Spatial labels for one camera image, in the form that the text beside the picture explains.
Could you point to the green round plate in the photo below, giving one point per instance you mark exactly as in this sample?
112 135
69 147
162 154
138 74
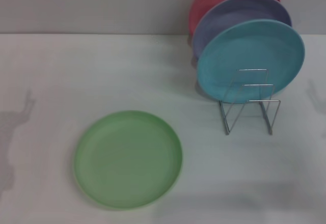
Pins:
127 160

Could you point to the blue round plate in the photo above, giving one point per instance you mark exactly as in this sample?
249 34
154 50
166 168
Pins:
244 53

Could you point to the purple round plate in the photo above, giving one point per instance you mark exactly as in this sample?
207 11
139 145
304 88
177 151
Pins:
237 12

